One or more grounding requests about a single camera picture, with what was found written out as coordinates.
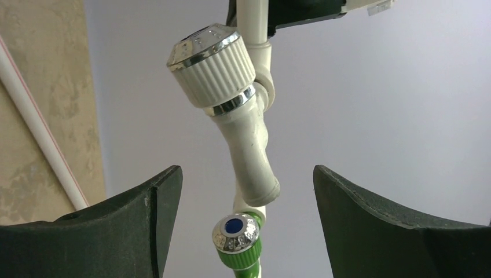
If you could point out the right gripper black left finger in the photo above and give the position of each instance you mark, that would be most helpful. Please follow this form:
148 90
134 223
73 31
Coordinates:
127 235

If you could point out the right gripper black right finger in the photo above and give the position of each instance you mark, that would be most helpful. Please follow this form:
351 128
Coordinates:
368 235

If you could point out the white faucet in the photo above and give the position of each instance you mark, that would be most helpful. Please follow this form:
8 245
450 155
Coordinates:
214 69

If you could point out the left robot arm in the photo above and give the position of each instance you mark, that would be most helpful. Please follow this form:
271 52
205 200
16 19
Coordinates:
263 18

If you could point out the green faucet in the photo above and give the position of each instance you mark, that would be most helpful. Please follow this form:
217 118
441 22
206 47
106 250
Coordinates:
237 240

